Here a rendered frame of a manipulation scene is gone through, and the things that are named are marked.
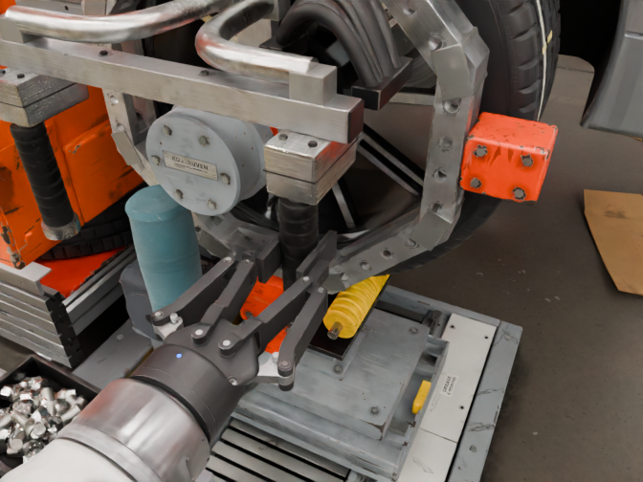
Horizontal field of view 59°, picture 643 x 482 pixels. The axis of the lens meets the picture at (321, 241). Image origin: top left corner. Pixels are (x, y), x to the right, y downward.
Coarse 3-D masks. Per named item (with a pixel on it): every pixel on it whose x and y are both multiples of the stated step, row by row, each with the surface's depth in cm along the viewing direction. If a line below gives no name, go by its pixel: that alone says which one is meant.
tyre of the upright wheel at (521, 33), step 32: (480, 0) 62; (512, 0) 61; (544, 0) 71; (480, 32) 64; (512, 32) 63; (544, 32) 69; (512, 64) 64; (512, 96) 66; (544, 96) 75; (256, 224) 98; (480, 224) 79; (416, 256) 86
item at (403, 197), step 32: (160, 0) 82; (192, 32) 94; (320, 32) 78; (192, 64) 96; (416, 96) 74; (384, 160) 83; (256, 192) 100; (352, 192) 103; (384, 192) 99; (416, 192) 82; (320, 224) 95; (352, 224) 91; (384, 224) 86
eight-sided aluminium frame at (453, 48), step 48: (96, 0) 75; (384, 0) 59; (432, 0) 57; (432, 48) 59; (480, 48) 61; (480, 96) 65; (144, 144) 90; (432, 144) 65; (432, 192) 69; (240, 240) 91; (384, 240) 76; (432, 240) 72; (336, 288) 85
